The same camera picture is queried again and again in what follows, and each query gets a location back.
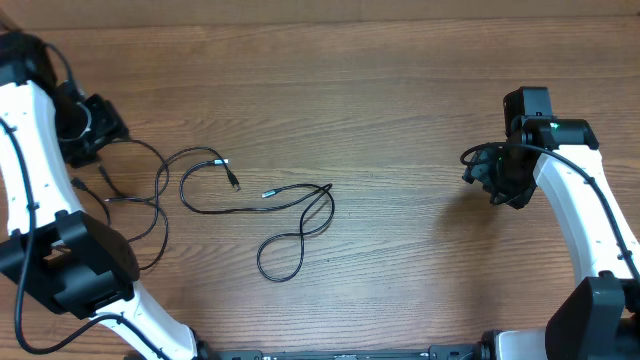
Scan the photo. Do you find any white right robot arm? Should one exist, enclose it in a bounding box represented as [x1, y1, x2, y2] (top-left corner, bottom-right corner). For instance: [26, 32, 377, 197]
[460, 116, 639, 359]

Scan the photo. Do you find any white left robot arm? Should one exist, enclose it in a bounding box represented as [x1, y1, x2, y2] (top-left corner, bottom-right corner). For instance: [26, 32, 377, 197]
[1, 31, 199, 359]

